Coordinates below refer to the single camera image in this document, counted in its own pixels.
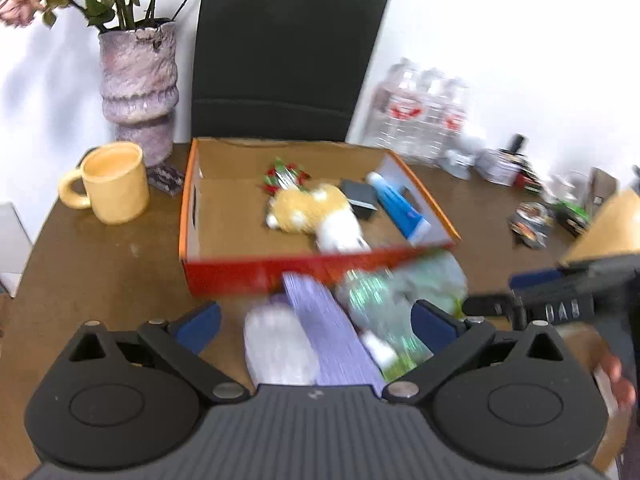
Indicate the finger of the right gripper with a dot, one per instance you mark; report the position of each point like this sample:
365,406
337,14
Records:
493,306
534,278

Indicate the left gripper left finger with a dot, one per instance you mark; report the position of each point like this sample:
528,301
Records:
178,344

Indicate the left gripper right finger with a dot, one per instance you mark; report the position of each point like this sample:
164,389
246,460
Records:
455,345

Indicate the iridescent plastic bag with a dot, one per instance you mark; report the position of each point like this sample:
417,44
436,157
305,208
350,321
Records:
379,304

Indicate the white clear bottle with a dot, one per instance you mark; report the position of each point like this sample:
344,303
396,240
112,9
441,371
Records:
277,348

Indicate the purple knitted cloth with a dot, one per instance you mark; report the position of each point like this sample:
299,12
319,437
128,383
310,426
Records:
342,358

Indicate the person right hand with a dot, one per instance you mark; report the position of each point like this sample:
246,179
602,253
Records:
622,388

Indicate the round snack packet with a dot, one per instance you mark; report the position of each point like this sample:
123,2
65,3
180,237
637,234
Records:
530,224

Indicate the yellow thermos jug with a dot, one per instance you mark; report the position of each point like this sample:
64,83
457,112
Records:
614,231

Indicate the small grey white box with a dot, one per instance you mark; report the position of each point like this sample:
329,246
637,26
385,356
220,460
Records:
497,167

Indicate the blue white tube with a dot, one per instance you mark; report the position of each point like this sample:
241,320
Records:
412,225

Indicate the dark perfume bottle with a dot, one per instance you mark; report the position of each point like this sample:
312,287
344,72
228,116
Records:
514,148

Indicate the white astronaut figurine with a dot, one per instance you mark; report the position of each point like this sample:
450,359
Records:
457,159

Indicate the orange cardboard shoe box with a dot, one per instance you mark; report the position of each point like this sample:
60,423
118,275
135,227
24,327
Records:
253,210

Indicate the dark small card packet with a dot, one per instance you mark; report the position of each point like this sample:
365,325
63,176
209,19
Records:
165,178

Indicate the small black box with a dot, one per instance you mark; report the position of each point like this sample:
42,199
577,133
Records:
361,197

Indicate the yellow ceramic mug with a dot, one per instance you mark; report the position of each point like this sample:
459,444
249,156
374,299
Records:
111,181

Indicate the yellow white plush toy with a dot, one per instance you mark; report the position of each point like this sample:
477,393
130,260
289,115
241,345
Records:
323,212

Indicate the pack of water bottles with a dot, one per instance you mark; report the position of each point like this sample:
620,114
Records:
416,114

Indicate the purple ceramic vase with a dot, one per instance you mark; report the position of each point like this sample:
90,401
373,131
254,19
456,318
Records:
139,87

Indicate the black paper bag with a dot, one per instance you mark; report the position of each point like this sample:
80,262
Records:
281,69

